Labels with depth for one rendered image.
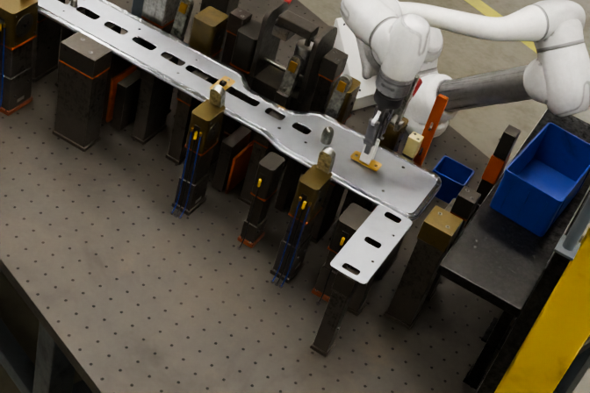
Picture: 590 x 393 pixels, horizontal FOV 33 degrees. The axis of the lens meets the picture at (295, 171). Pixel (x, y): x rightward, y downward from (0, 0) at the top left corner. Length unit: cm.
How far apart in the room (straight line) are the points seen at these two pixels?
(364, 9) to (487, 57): 286
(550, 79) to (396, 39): 57
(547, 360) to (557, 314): 13
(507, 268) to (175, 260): 87
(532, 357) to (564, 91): 94
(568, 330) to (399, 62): 79
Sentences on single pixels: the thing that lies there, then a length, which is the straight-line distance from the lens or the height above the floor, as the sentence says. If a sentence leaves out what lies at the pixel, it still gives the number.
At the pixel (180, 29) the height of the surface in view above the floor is 102.
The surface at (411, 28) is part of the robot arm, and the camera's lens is 245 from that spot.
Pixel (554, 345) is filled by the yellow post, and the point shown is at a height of 124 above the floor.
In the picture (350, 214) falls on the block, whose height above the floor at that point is 98.
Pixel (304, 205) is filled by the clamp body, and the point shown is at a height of 99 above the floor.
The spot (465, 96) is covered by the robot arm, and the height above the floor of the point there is 100.
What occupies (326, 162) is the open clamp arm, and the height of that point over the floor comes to 108.
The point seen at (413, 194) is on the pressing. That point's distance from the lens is 269.
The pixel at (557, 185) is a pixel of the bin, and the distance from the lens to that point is 288.
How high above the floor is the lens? 267
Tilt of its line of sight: 39 degrees down
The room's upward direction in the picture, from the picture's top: 17 degrees clockwise
